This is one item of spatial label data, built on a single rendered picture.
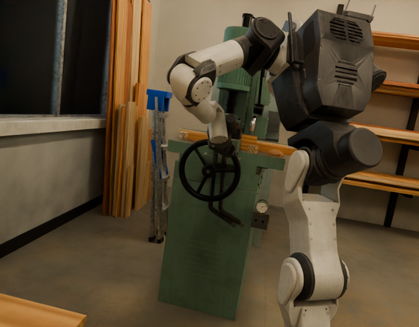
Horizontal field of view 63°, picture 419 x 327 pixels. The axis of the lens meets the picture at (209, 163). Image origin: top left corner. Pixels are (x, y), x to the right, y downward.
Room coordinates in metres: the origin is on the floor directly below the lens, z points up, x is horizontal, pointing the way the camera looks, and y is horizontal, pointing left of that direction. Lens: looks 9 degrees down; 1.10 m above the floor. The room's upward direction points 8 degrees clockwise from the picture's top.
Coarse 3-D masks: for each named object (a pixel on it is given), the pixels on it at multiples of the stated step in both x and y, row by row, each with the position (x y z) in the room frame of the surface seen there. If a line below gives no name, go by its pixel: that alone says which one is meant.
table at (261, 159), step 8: (168, 144) 1.74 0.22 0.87; (176, 144) 1.74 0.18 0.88; (184, 144) 1.73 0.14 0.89; (192, 152) 1.72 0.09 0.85; (200, 152) 1.71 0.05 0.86; (240, 152) 1.67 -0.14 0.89; (248, 152) 1.67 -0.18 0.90; (264, 152) 1.76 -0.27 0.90; (208, 160) 1.61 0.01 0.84; (240, 160) 1.62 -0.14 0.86; (248, 160) 1.66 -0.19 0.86; (256, 160) 1.66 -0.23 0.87; (264, 160) 1.65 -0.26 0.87; (272, 160) 1.64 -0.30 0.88; (280, 160) 1.63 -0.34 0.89; (272, 168) 1.64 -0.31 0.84; (280, 168) 1.63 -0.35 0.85
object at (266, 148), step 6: (192, 132) 1.89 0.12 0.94; (192, 138) 1.88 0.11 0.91; (198, 138) 1.87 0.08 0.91; (204, 138) 1.87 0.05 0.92; (258, 144) 1.81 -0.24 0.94; (264, 144) 1.81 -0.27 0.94; (258, 150) 1.81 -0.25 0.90; (264, 150) 1.80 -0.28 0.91; (282, 150) 1.79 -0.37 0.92; (288, 150) 1.78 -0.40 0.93; (294, 150) 1.77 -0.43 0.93
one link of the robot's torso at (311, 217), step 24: (288, 168) 1.09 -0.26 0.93; (288, 192) 1.08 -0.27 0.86; (336, 192) 1.09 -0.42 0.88; (288, 216) 1.10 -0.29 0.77; (312, 216) 1.02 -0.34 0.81; (336, 216) 1.05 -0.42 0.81; (312, 240) 0.99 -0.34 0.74; (336, 240) 1.02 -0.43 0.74; (312, 264) 0.95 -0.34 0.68; (336, 264) 0.98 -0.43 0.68; (312, 288) 0.92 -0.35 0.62; (336, 288) 0.95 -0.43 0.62
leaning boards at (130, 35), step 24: (120, 0) 3.00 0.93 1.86; (144, 0) 3.57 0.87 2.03; (120, 24) 3.02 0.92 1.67; (144, 24) 3.58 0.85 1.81; (120, 48) 3.04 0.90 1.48; (144, 48) 3.62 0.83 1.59; (120, 72) 3.06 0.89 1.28; (144, 72) 3.65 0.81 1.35; (120, 96) 3.07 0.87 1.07; (144, 96) 3.68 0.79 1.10; (120, 120) 2.92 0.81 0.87; (144, 120) 3.24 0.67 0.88; (120, 144) 2.92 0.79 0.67; (144, 144) 3.27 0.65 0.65; (120, 168) 2.93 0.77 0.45; (144, 168) 3.31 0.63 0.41; (120, 192) 2.96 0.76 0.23; (144, 192) 3.34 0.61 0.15
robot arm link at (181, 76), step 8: (184, 64) 1.04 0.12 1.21; (176, 72) 1.02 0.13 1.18; (184, 72) 1.01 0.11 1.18; (192, 72) 1.00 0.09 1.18; (176, 80) 1.02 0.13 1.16; (184, 80) 0.99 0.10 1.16; (192, 80) 0.98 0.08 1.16; (176, 88) 1.02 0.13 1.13; (184, 88) 1.00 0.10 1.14; (176, 96) 1.04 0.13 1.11; (184, 96) 1.00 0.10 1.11; (184, 104) 1.06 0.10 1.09; (192, 104) 1.05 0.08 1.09; (200, 104) 1.07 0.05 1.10; (208, 104) 1.11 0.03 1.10; (192, 112) 1.08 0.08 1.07; (200, 112) 1.09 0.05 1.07; (208, 112) 1.12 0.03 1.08; (200, 120) 1.14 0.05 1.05
